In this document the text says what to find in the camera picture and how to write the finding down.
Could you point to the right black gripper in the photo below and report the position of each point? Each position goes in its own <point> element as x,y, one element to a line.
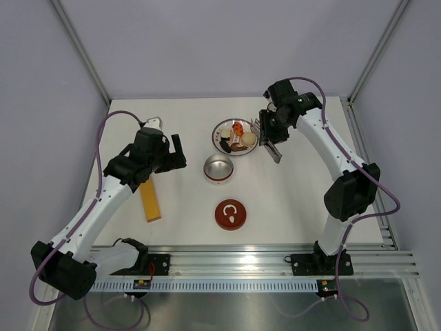
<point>263,117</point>

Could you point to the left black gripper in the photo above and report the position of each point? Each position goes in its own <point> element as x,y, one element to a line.
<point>174,160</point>

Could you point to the metal food tongs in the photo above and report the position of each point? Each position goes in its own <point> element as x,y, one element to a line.
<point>268,145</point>

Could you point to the white tofu cube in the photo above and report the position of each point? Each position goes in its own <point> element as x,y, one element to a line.
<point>226,135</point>

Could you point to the black seaweed piece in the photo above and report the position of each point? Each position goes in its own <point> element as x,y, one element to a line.
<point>225,146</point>

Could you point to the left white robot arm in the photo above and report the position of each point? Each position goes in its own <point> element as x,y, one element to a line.
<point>66,262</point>

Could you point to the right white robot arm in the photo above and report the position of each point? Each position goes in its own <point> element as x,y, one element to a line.
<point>354,181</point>

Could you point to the steel lunch box bowl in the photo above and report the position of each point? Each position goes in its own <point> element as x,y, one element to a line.
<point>218,169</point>

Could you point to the red lunch box lid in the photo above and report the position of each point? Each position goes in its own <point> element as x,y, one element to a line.
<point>230,214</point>

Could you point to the orange carrot piece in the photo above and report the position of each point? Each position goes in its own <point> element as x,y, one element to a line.
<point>238,128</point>

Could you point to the round white bun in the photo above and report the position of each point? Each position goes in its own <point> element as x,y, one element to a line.
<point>248,139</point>

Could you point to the white patterned plate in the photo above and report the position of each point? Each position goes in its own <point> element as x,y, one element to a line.
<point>227,125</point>

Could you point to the brown fried food piece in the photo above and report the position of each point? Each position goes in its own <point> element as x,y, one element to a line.
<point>237,147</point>

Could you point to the yellow wooden block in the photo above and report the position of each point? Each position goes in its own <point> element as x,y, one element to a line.
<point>150,202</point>

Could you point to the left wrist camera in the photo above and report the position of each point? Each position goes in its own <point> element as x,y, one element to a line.
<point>155,123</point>

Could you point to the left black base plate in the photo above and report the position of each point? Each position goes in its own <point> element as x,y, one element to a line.
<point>159,264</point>

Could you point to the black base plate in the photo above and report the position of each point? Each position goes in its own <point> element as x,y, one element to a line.
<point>159,264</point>
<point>312,265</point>

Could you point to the right aluminium frame post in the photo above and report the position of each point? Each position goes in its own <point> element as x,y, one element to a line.
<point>379,49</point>

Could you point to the aluminium frame post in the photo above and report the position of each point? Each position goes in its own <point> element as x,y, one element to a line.
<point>379,49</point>
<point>74,38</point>

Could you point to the perforated cable tray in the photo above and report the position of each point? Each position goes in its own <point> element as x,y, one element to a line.
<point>205,285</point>

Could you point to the right side aluminium rail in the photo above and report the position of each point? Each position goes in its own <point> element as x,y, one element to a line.
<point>379,207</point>

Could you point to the aluminium rail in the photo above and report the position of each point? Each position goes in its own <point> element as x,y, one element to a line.
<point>379,207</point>
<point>268,261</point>

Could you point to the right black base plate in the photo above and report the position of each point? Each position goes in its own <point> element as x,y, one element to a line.
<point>312,265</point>

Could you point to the aluminium front rail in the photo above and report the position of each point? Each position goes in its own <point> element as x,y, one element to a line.
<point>268,261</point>

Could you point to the left aluminium frame post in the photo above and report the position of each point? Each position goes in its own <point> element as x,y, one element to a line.
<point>74,38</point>

